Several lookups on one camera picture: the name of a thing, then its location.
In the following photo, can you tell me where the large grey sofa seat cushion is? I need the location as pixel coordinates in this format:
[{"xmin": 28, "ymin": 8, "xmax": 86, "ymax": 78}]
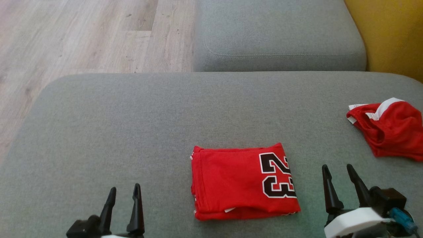
[{"xmin": 0, "ymin": 71, "xmax": 423, "ymax": 238}]

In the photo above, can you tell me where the red garment with white trim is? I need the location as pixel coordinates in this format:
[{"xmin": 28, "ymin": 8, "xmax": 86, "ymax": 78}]
[{"xmin": 346, "ymin": 98, "xmax": 423, "ymax": 162}]

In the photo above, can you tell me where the red white jersey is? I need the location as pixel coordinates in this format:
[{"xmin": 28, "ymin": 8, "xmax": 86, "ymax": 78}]
[{"xmin": 190, "ymin": 142, "xmax": 301, "ymax": 221}]

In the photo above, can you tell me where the blue cable connector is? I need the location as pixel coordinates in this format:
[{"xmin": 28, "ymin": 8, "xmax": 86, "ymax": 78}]
[{"xmin": 389, "ymin": 208, "xmax": 418, "ymax": 237}]

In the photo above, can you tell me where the small grey sofa cushion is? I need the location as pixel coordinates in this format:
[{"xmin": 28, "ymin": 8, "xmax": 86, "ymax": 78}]
[{"xmin": 193, "ymin": 0, "xmax": 367, "ymax": 72}]

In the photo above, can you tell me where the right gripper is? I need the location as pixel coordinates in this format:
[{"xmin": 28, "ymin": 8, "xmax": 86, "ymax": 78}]
[{"xmin": 322, "ymin": 164, "xmax": 396, "ymax": 238}]

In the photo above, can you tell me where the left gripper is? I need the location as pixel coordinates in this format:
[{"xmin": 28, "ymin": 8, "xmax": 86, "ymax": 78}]
[{"xmin": 98, "ymin": 183, "xmax": 145, "ymax": 238}]

